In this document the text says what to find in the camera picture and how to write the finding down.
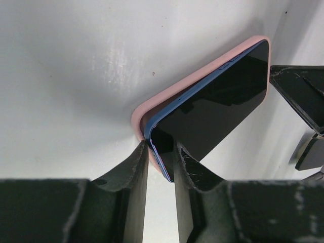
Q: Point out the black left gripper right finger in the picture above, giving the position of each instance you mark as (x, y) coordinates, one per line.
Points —
(212, 209)

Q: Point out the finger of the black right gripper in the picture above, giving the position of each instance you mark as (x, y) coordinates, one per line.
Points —
(310, 156)
(302, 88)

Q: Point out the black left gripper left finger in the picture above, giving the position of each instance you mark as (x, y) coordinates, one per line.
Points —
(110, 208)

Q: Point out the blue smartphone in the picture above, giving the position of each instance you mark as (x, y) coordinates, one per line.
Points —
(206, 113)

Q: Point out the pink phone case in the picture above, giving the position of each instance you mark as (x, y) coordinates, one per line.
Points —
(147, 109)

